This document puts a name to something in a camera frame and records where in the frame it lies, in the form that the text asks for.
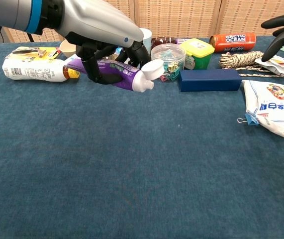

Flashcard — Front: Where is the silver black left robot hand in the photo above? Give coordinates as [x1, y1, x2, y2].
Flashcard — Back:
[42, 0, 152, 85]

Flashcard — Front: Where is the purple white toothpaste tube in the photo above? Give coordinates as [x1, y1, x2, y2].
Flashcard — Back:
[66, 58, 165, 93]

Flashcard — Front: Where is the white drink bottle yellow cap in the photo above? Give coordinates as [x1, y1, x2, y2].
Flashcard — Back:
[2, 58, 80, 83]

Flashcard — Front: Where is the beige bowl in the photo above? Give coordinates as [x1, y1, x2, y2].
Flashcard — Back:
[59, 39, 77, 58]

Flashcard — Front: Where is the white snack packet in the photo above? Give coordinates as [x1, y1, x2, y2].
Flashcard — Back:
[254, 53, 284, 75]

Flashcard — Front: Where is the orange Arctic Ocean can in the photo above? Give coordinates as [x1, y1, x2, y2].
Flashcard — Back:
[209, 32, 257, 53]

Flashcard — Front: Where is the yellow card with clippers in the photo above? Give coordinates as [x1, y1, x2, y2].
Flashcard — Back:
[6, 46, 62, 60]

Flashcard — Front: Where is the clear tub of binder clips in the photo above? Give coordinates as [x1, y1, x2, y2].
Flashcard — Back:
[150, 43, 186, 82]

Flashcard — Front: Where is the bamboo folding screen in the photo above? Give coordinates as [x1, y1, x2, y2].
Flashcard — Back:
[2, 0, 284, 43]

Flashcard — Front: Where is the green container yellow lid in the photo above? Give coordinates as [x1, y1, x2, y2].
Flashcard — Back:
[179, 38, 215, 70]

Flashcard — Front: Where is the white sugar bag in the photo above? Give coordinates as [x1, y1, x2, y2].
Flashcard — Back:
[241, 80, 284, 139]

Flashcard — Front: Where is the navy blue rectangular box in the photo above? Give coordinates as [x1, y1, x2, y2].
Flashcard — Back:
[178, 69, 242, 93]

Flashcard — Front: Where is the blue binder clip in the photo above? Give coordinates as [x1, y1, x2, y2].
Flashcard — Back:
[237, 112, 260, 126]

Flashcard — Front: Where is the blue tablecloth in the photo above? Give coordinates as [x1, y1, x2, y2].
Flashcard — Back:
[0, 36, 284, 239]

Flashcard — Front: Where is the light blue pitcher white handle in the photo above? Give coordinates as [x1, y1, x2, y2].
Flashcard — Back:
[139, 27, 153, 50]

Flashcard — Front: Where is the beige braided rope bundle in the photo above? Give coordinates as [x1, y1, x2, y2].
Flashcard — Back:
[218, 51, 284, 78]

